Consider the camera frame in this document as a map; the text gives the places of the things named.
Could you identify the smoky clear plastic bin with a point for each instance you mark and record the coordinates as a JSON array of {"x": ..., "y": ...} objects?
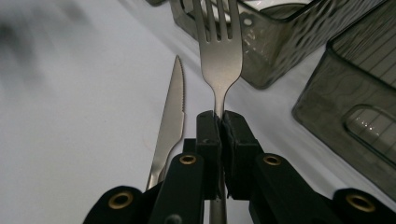
[
  {"x": 274, "y": 56},
  {"x": 336, "y": 102}
]

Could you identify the steel table knife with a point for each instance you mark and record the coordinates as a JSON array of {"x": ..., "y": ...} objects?
[{"x": 172, "y": 118}]

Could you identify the white table cover sheet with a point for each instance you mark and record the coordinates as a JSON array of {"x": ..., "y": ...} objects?
[{"x": 77, "y": 124}]

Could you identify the white ceramic spoon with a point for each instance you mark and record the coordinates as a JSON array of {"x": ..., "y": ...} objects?
[{"x": 277, "y": 3}]

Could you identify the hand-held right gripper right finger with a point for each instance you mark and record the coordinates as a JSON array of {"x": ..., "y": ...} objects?
[{"x": 239, "y": 149}]

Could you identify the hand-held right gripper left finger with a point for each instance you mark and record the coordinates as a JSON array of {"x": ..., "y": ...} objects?
[{"x": 210, "y": 149}]

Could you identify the steel fork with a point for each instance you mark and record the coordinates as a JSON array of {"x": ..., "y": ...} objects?
[{"x": 221, "y": 68}]

